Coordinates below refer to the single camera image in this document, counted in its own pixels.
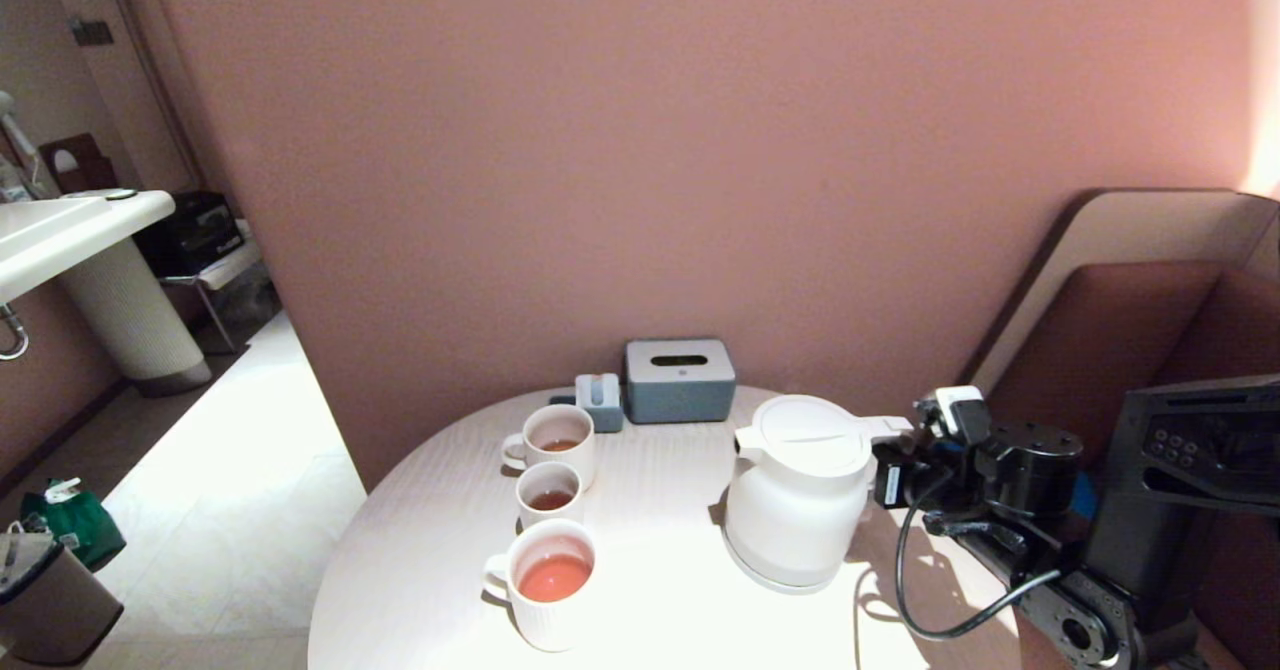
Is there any white electric kettle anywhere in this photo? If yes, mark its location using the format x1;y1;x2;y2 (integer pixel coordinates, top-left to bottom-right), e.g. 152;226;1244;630
723;395;914;585

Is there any round white kettle base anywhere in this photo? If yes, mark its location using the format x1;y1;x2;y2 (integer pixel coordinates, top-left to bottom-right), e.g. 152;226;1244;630
723;525;856;595

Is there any grey-blue tissue box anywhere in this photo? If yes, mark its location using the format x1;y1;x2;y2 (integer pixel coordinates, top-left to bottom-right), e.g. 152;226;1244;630
625;339;738;425

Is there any beige leaning board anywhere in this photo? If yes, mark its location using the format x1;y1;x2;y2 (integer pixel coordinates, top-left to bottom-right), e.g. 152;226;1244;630
940;190;1280;431

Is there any small grey-blue holder box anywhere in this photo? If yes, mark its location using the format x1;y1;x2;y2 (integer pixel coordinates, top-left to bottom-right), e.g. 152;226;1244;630
575;373;624;434

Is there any medium white ribbed mug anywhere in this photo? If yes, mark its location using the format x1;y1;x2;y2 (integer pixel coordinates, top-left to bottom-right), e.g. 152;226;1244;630
502;404;598;491

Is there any small white mug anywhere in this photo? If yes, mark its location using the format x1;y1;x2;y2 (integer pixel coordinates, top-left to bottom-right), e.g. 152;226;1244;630
516;462;585;531

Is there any large white ribbed mug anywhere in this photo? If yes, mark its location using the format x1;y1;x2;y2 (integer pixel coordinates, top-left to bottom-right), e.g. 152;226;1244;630
484;519;599;653

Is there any black box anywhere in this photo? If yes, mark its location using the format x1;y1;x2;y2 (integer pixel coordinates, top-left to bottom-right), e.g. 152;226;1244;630
135;192;246;279

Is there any green bag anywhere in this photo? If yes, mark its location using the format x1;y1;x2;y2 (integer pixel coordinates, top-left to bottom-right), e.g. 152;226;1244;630
22;478;128;573

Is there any brown trash bin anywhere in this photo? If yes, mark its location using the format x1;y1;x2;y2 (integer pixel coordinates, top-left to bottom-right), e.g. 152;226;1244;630
0;520;126;666

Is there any beige door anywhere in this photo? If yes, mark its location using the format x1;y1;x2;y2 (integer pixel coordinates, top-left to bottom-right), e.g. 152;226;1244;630
40;0;216;201

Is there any white sink counter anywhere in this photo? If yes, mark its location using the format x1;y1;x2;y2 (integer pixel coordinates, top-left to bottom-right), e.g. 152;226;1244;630
0;190;179;306

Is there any chrome drain pipe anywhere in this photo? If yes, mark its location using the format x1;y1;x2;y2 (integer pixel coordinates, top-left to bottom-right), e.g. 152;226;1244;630
0;305;32;362

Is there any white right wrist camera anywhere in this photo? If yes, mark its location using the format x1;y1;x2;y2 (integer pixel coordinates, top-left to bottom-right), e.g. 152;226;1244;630
918;385;993;443

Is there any white ribbed pedestal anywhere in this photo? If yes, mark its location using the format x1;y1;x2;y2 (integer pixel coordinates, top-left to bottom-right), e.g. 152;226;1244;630
60;240;214;398

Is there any brown wall tissue holder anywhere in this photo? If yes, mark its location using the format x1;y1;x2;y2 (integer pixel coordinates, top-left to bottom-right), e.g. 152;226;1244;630
42;133;121;197

